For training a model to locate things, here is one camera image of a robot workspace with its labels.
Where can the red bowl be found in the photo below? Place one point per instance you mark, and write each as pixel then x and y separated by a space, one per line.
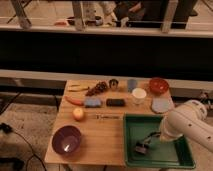
pixel 158 86

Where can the person in background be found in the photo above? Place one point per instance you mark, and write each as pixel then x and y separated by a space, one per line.
pixel 138 13

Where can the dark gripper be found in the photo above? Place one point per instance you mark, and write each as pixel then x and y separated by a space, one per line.
pixel 152 135

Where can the small metal cup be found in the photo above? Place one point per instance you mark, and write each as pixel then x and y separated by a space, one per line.
pixel 113 84

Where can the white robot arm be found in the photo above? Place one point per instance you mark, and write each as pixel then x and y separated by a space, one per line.
pixel 187 119

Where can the small dark brush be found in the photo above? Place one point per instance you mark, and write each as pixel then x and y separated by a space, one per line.
pixel 141 148

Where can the grey blue cloth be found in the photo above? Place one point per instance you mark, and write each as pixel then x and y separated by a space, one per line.
pixel 161 105

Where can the yellow banana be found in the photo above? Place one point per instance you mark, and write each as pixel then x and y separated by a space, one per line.
pixel 77 88

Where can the white cup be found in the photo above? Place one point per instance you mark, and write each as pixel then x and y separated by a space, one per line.
pixel 138 96

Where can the purple bowl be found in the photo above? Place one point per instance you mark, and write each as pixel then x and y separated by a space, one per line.
pixel 66 140

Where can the orange carrot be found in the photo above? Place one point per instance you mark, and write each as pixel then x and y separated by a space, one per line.
pixel 74 101

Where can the green plastic tray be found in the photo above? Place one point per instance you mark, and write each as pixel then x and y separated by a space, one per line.
pixel 171 155

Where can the blue sponge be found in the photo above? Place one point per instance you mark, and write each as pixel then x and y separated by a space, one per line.
pixel 92 102

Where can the blue translucent cup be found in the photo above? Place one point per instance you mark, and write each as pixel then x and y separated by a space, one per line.
pixel 131 84

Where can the black rectangular block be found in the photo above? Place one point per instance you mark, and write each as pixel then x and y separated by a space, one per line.
pixel 115 102

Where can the dark grape bunch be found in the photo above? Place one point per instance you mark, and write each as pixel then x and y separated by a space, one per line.
pixel 100 87

